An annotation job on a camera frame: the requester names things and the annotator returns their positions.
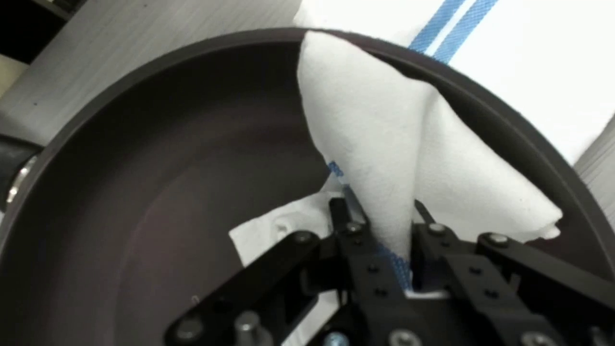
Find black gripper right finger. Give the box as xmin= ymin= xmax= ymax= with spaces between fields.
xmin=409 ymin=198 xmax=615 ymax=346

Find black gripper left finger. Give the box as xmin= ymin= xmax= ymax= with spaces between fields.
xmin=161 ymin=196 xmax=411 ymax=346

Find white towel blue stripes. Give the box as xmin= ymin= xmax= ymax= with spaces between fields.
xmin=229 ymin=29 xmax=565 ymax=306
xmin=298 ymin=0 xmax=615 ymax=165

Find black frying pan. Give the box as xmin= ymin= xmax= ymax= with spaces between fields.
xmin=0 ymin=25 xmax=615 ymax=346

